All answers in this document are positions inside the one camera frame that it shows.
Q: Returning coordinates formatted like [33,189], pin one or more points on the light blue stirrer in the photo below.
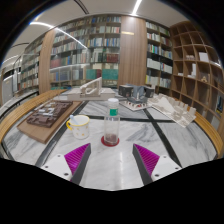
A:
[72,119]

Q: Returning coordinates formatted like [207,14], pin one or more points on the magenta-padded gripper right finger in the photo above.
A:
[146,159]

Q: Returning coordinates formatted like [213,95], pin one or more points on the book shelf unit with glass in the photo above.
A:
[31,66]

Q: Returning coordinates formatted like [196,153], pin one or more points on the clear plastic bottle white cap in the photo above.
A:
[111,125]

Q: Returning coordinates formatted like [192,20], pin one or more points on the curved wooden slatted bench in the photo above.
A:
[18,111]
[211,131]

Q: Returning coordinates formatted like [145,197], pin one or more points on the flat round red coaster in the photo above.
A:
[104,143]

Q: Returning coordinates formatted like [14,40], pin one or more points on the wide book-filled shelf unit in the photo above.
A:
[86,50]

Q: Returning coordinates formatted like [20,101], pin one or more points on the brown model on wooden board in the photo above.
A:
[46,118]

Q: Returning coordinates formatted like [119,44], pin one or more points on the wooden cubby shelf unit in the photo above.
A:
[196,73]

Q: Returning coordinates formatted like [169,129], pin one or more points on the narrow book-filled shelf unit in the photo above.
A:
[158,60]

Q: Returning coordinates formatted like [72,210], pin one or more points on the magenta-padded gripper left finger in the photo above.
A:
[78,158]

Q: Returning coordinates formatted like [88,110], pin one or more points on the ceiling light strips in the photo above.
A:
[136,7]

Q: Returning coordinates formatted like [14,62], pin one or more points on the beige architectural model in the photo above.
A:
[88,91]

